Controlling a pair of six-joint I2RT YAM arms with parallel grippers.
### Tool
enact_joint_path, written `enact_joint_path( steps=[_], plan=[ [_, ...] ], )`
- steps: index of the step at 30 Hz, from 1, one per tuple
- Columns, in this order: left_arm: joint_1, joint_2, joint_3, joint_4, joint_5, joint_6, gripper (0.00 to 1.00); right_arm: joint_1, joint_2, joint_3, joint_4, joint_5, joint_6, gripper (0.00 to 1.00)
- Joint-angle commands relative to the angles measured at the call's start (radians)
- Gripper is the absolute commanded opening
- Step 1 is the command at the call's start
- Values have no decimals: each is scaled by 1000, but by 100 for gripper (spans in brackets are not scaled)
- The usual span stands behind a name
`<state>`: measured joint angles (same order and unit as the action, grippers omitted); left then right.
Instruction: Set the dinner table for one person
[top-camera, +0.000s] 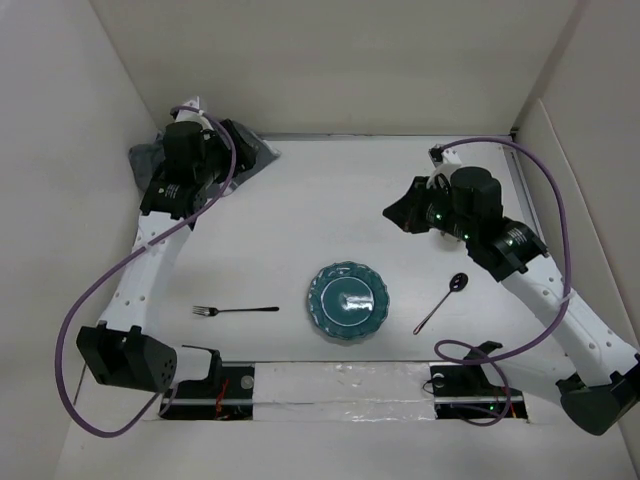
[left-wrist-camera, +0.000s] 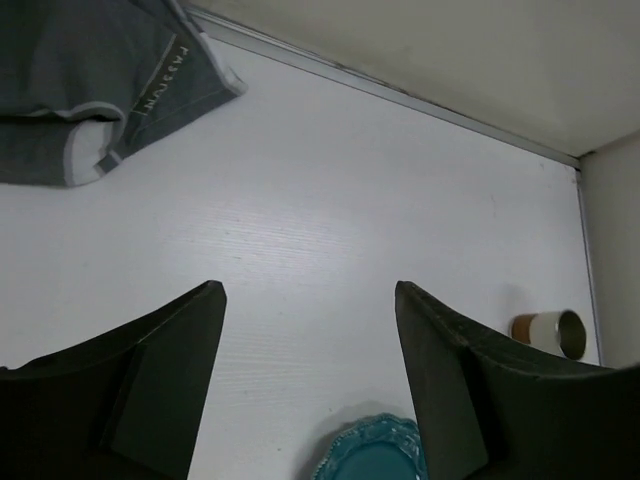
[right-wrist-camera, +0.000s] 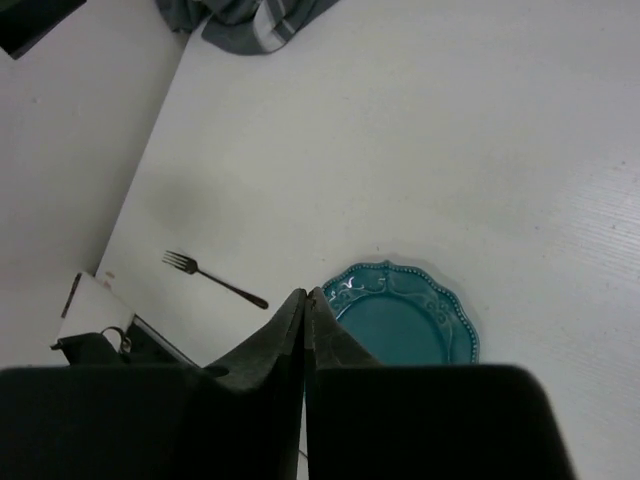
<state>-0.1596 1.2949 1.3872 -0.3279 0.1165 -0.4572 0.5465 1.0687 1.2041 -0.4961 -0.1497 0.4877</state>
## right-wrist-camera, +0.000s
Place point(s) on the silver metal fork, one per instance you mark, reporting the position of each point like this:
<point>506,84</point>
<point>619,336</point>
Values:
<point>190,266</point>

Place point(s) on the grey striped cloth placemat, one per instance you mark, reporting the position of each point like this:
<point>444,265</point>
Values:
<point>243,27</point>

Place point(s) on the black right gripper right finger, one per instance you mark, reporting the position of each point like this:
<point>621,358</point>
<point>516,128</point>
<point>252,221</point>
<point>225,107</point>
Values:
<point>334,365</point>

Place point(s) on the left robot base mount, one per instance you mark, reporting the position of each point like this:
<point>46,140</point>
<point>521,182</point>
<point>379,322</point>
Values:
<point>99,329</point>

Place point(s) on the teal ceramic plate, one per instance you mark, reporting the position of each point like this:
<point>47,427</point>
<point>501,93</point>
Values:
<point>402,316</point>

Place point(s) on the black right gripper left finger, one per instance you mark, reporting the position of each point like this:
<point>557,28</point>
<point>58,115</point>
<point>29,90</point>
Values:
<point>258,420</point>

